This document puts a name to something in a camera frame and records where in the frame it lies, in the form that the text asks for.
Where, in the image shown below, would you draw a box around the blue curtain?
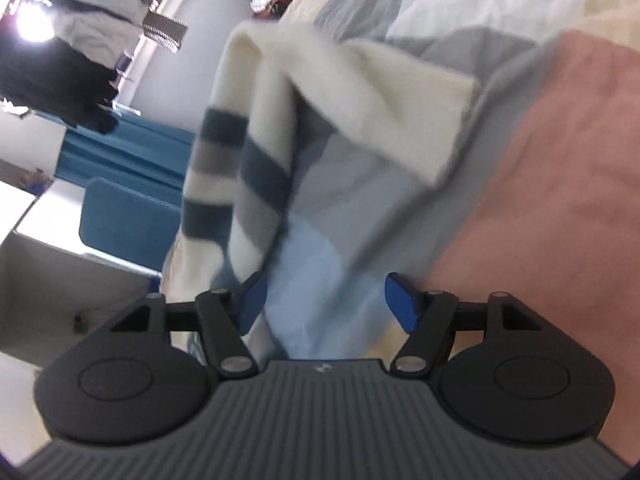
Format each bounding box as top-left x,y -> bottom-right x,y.
54,110 -> 197,197

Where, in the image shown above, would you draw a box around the cream blue-striped sweater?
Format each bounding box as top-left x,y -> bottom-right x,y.
162,20 -> 483,361

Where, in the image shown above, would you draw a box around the striped hanging shirt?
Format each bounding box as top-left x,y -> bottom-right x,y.
142,12 -> 189,52

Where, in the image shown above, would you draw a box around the blue upholstered chair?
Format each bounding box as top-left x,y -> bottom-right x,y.
78,177 -> 182,274

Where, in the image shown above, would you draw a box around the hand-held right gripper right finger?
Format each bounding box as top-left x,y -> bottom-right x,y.
384,272 -> 546,377

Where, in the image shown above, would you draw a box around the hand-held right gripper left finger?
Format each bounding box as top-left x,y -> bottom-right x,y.
107,271 -> 269,380

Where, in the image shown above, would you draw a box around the checkered patchwork quilt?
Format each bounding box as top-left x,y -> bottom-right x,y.
160,0 -> 640,466

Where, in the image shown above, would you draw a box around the white hanging shirt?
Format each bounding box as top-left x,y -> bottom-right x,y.
47,0 -> 148,47

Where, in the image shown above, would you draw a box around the black hanging jacket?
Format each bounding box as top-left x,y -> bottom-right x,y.
0,37 -> 119,134

